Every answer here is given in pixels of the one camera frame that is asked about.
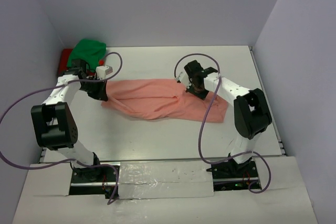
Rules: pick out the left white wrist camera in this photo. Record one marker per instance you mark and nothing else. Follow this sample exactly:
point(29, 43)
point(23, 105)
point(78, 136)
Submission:
point(102, 70)

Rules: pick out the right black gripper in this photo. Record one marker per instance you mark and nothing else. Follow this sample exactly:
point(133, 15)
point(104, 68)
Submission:
point(202, 95)

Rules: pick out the red folded t-shirt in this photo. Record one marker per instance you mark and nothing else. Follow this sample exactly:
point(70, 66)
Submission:
point(64, 61)

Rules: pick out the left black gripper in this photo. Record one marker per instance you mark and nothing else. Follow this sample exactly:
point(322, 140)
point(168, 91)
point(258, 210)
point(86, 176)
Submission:
point(101, 94)

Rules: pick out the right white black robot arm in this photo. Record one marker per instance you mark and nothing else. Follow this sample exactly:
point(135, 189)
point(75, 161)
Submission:
point(251, 112)

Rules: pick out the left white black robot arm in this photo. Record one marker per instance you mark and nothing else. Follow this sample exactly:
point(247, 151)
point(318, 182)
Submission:
point(54, 125)

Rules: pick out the green folded t-shirt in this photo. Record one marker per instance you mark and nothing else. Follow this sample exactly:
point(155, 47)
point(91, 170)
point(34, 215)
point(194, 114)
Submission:
point(91, 51)

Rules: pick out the salmon pink t-shirt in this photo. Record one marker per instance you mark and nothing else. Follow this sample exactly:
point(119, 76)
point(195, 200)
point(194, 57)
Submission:
point(152, 99)

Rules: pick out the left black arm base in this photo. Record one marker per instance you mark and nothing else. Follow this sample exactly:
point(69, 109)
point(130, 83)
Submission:
point(93, 181)

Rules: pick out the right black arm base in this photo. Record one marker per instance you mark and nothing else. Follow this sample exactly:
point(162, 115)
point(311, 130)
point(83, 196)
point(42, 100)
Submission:
point(229, 176)

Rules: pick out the silver tape patch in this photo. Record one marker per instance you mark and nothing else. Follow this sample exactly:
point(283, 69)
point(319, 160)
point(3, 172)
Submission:
point(155, 180)

